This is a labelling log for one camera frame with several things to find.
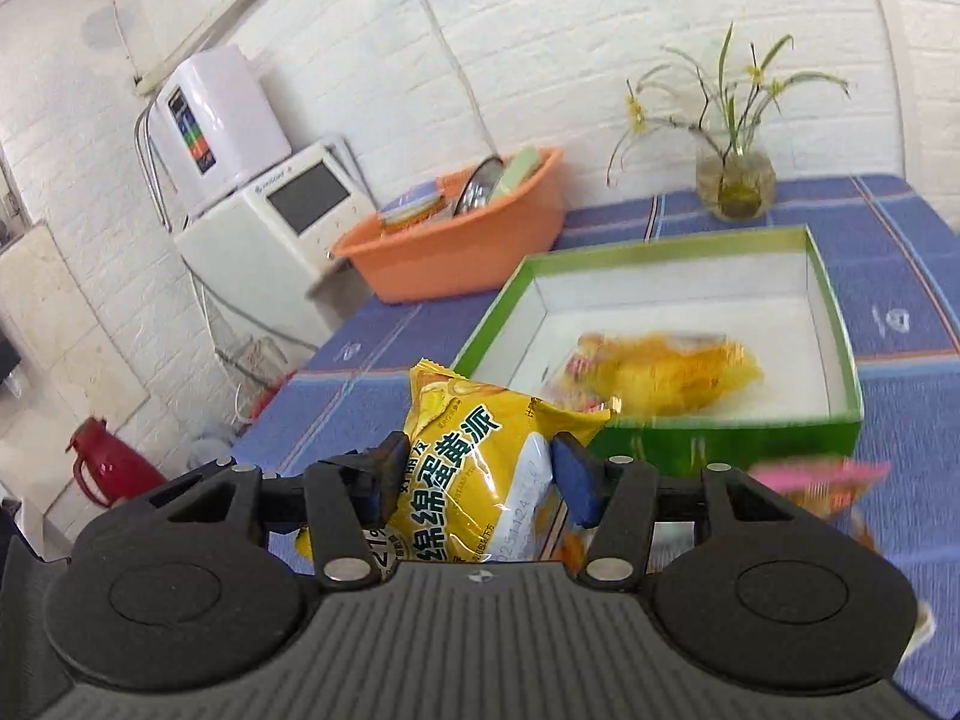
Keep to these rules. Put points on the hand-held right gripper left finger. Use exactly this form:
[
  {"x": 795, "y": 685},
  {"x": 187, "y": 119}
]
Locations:
[{"x": 390, "y": 461}]

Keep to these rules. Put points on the orange plastic basin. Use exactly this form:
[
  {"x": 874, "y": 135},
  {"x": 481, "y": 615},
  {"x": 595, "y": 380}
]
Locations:
[{"x": 457, "y": 262}]

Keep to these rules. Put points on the white water purifier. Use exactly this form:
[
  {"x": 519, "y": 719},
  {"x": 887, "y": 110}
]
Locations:
[{"x": 225, "y": 124}]

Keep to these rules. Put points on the glass vase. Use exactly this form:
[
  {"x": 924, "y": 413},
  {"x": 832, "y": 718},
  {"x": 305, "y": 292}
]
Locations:
[{"x": 736, "y": 184}]

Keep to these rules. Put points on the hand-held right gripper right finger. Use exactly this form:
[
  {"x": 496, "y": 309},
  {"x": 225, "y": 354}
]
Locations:
[{"x": 576, "y": 481}]

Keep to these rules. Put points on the pale green sponge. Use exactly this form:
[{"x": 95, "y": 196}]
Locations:
[{"x": 517, "y": 171}]

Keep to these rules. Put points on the green cardboard box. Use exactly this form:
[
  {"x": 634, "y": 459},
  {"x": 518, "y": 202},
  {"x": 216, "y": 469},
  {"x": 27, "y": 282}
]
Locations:
[{"x": 750, "y": 441}]

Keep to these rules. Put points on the blue checked tablecloth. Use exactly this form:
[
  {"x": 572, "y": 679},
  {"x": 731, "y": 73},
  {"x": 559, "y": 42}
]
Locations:
[{"x": 900, "y": 300}]

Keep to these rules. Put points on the glass pot lid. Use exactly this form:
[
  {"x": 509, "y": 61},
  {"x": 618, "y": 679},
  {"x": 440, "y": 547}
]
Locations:
[{"x": 474, "y": 191}]

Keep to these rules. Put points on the yellow red snack packet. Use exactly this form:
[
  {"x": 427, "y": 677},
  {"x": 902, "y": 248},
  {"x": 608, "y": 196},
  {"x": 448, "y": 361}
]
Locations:
[{"x": 667, "y": 375}]

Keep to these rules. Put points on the red thermos jug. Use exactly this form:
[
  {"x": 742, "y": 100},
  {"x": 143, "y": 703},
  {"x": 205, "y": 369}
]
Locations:
[{"x": 105, "y": 469}]

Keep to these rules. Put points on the pink snack packet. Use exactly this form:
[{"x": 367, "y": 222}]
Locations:
[{"x": 825, "y": 481}]

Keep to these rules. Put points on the yellow pie snack packet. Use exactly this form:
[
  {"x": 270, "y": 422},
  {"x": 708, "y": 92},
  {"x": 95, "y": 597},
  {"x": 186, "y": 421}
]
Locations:
[{"x": 480, "y": 465}]

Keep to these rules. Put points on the white appliance with screen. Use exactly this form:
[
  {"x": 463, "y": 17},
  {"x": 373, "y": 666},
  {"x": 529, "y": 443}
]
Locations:
[{"x": 247, "y": 262}]

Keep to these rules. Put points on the clear glass jar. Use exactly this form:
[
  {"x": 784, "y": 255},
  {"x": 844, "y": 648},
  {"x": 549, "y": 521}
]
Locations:
[{"x": 259, "y": 364}]

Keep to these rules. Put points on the green orchid plant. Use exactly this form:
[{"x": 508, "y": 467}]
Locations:
[{"x": 724, "y": 94}]

